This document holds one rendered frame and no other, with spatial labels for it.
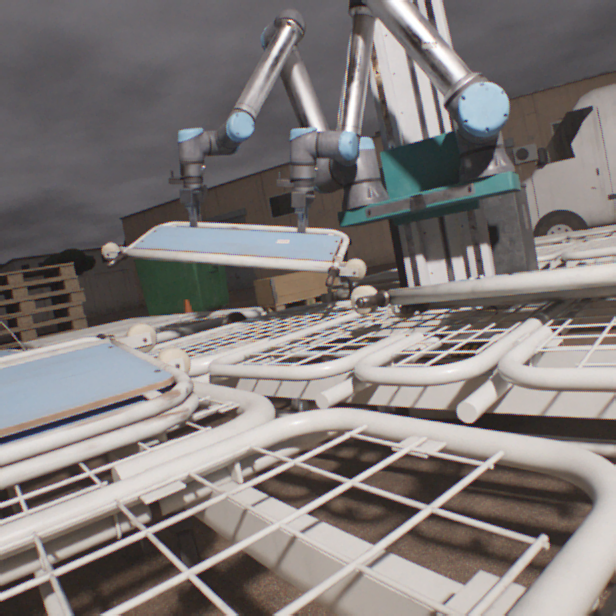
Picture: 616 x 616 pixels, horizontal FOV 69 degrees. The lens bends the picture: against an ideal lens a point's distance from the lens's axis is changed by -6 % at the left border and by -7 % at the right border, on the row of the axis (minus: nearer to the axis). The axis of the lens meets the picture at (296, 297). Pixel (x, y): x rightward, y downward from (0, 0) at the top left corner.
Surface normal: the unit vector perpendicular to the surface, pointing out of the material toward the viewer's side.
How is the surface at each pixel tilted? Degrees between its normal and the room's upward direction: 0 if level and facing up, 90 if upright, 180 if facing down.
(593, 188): 88
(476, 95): 94
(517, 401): 90
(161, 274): 94
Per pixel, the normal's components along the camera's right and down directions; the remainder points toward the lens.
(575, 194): -0.61, 0.15
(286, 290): 0.42, -0.02
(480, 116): -0.23, 0.18
